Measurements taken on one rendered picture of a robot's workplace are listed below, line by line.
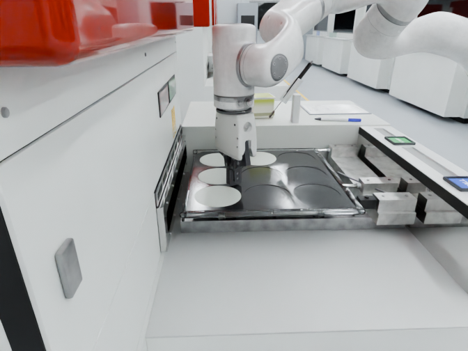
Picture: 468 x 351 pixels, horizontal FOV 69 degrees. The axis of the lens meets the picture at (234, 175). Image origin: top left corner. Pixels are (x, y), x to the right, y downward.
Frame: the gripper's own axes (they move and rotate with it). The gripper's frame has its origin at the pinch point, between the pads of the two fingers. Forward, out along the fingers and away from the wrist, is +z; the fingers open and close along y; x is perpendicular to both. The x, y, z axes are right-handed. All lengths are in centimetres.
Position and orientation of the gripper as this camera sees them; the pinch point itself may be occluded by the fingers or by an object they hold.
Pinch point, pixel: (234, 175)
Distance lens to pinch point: 77.7
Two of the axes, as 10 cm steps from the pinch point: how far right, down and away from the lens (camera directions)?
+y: -5.8, -3.3, 7.5
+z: 0.0, 9.1, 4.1
